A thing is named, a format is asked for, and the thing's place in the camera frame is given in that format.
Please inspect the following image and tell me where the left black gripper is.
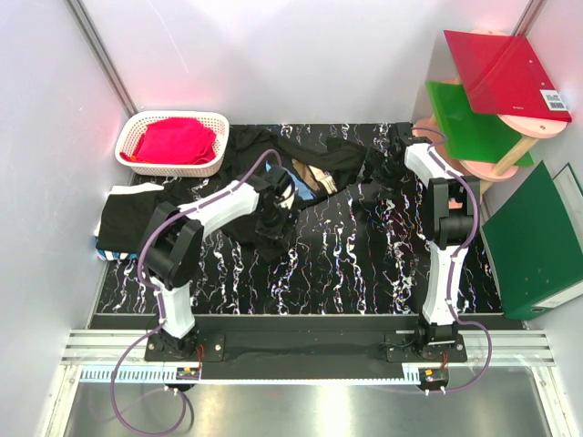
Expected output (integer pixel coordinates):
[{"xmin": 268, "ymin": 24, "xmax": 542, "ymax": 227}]
[{"xmin": 251, "ymin": 202, "xmax": 301, "ymax": 251}]

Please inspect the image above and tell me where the black graphic t shirt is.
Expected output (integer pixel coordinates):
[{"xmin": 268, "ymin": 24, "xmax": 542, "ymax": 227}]
[{"xmin": 218, "ymin": 127, "xmax": 379, "ymax": 261}]

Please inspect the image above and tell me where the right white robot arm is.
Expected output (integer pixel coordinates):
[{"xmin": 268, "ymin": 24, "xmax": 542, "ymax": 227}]
[{"xmin": 373, "ymin": 122, "xmax": 480, "ymax": 365}]

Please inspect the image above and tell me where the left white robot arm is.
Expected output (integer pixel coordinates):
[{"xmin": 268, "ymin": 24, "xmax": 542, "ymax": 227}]
[{"xmin": 138, "ymin": 166, "xmax": 298, "ymax": 361}]

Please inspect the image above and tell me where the pink wooden shelf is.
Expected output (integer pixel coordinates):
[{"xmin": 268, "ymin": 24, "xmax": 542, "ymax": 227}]
[{"xmin": 414, "ymin": 30, "xmax": 571, "ymax": 191}]

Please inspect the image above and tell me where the light green folder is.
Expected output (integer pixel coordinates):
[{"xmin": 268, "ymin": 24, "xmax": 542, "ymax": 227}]
[{"xmin": 425, "ymin": 81, "xmax": 522, "ymax": 164}]

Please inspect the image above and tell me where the pink t shirt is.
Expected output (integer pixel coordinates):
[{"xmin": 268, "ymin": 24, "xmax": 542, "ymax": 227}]
[{"xmin": 124, "ymin": 117, "xmax": 216, "ymax": 165}]

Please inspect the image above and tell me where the red folder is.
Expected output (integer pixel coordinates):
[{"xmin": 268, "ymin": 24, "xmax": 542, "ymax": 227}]
[{"xmin": 444, "ymin": 30, "xmax": 572, "ymax": 123}]

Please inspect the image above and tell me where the folded black t shirt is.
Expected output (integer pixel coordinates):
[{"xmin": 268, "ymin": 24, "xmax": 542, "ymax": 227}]
[{"xmin": 97, "ymin": 181, "xmax": 193, "ymax": 254}]

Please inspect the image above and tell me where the white plastic basket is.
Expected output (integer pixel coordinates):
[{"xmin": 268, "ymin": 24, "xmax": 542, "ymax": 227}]
[{"xmin": 115, "ymin": 110, "xmax": 230, "ymax": 178}]

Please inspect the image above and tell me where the dark green binder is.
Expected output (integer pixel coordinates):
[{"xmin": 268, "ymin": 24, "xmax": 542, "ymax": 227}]
[{"xmin": 482, "ymin": 163, "xmax": 582, "ymax": 320}]

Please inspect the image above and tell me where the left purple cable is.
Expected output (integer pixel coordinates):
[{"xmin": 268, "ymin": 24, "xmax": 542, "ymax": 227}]
[{"xmin": 108, "ymin": 148, "xmax": 281, "ymax": 433}]

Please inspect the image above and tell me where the purple cable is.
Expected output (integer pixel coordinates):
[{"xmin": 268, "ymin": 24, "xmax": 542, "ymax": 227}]
[
  {"xmin": 375, "ymin": 127, "xmax": 492, "ymax": 395},
  {"xmin": 108, "ymin": 148, "xmax": 281, "ymax": 433}
]

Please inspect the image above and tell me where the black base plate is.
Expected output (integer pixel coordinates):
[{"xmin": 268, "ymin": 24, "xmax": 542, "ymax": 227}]
[{"xmin": 145, "ymin": 330, "xmax": 467, "ymax": 381}]

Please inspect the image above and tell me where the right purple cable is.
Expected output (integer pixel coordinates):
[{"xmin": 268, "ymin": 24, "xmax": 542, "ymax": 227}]
[{"xmin": 375, "ymin": 127, "xmax": 492, "ymax": 395}]

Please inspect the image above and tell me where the aluminium rail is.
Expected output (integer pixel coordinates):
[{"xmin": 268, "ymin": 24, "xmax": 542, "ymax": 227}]
[{"xmin": 63, "ymin": 330, "xmax": 555, "ymax": 367}]

